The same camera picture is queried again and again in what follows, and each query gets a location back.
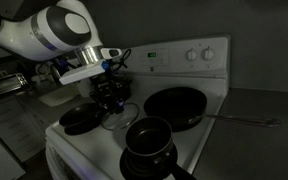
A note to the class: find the small black frying pan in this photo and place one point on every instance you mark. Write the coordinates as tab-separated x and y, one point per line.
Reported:
79	115

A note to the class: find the white stove knob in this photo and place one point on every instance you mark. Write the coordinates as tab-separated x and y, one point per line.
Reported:
207	53
191	54

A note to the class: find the black coil burner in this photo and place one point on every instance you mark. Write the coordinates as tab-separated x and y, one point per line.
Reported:
80	130
130	166

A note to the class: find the white lower cabinet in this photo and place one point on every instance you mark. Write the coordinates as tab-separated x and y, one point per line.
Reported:
14	133

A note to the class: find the small black saucepan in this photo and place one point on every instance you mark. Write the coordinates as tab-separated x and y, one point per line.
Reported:
147	136

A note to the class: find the glass lid with black knob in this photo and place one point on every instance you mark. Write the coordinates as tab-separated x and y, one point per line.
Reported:
125	120

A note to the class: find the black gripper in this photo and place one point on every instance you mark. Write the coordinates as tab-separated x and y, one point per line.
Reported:
104	87

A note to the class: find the large black frying pan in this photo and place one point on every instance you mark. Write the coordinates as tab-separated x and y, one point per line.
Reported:
175	105

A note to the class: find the silver toaster oven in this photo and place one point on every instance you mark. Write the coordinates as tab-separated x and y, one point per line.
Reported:
5	85

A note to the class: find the white paper towel roll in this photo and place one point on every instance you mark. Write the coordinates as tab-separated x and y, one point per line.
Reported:
84	89

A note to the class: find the white electric stove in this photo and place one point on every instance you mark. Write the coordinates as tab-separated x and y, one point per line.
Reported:
94	146

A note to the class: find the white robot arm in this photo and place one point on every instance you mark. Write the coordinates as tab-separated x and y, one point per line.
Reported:
34	33

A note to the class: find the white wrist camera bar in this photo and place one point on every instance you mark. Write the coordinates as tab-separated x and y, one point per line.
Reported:
80	74

